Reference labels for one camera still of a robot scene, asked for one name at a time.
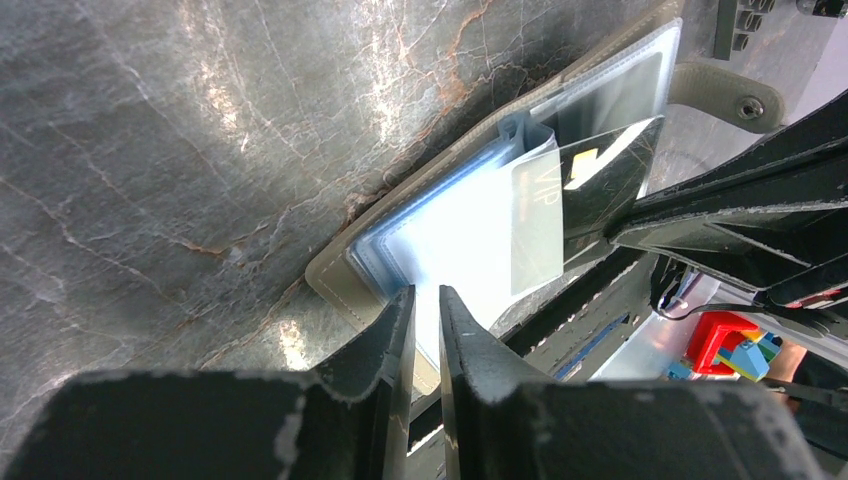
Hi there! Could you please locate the orange curved block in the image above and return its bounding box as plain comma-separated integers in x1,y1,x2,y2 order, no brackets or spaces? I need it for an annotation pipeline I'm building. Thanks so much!
686,311,759,375

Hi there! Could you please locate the blue toy brick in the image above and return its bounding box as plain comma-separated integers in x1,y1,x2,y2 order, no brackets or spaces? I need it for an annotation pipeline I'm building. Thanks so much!
665,332,781,382

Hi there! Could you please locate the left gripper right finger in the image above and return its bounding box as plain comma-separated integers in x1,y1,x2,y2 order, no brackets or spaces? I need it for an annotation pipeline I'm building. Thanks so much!
439,286,824,479

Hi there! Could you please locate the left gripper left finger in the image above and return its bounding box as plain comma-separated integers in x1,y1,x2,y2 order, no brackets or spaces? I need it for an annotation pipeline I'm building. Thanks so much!
6,287,415,479

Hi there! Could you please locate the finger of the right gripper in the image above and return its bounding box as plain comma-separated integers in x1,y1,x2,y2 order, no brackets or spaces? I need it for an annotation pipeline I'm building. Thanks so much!
607,94,847,292

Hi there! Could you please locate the grey card holder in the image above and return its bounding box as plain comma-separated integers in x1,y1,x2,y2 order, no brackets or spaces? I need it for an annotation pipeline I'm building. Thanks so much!
306,1,785,394

